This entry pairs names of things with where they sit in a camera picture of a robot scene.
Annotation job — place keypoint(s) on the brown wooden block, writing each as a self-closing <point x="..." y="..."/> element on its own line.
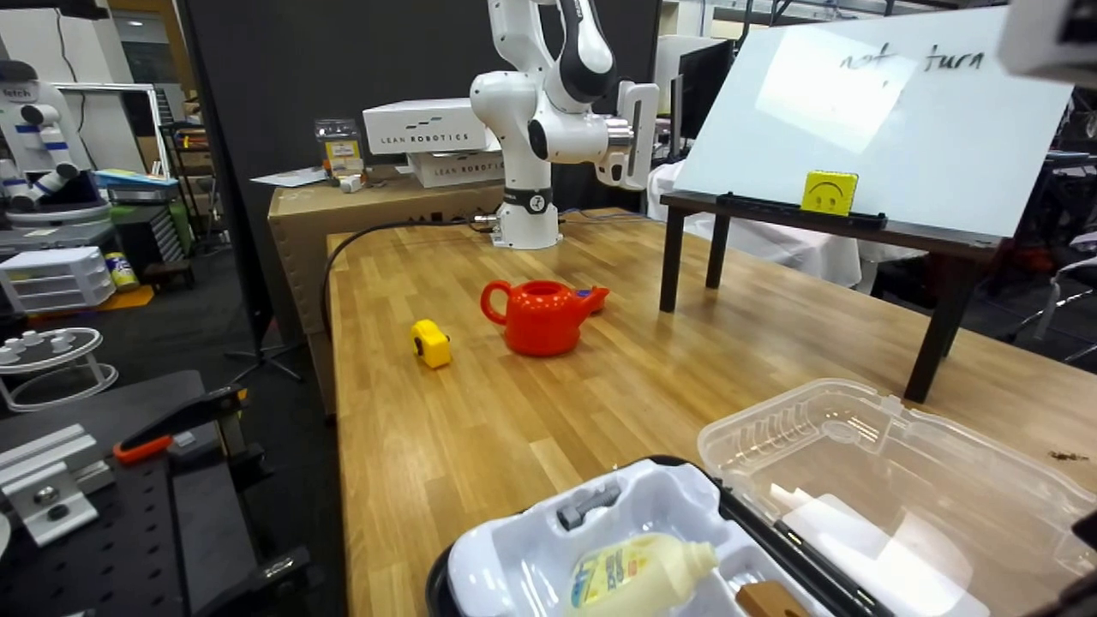
<point x="770" y="601"/>

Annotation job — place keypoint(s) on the clear plastic tool box lid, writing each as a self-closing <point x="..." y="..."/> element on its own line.
<point x="919" y="511"/>

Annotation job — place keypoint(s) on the red handled clamp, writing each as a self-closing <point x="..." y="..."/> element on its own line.
<point x="220" y="407"/>

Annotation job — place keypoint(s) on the dark small wooden table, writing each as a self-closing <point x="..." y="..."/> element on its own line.
<point x="839" y="248"/>

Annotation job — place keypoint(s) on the white box on cardboard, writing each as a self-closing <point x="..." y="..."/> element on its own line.
<point x="427" y="129"/>

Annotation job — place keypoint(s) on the yellow sticky note pad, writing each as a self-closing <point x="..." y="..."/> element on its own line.
<point x="827" y="194"/>

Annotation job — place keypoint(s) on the aluminium bracket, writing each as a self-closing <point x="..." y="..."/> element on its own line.
<point x="48" y="480"/>

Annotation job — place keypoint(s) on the white board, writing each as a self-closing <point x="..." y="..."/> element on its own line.
<point x="919" y="111"/>

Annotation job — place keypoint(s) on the yellow tape measure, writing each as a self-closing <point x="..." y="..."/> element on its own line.
<point x="429" y="344"/>

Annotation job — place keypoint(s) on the yellow plastic bottle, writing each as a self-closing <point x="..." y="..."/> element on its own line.
<point x="639" y="577"/>

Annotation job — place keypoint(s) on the white robot arm moving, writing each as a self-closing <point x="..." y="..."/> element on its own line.
<point x="541" y="114"/>

